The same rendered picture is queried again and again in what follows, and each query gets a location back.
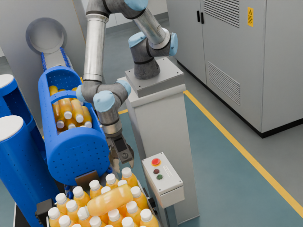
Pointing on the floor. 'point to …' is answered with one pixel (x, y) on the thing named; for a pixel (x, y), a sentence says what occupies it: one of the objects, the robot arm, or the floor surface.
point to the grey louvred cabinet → (245, 56)
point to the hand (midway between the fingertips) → (125, 169)
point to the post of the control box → (171, 216)
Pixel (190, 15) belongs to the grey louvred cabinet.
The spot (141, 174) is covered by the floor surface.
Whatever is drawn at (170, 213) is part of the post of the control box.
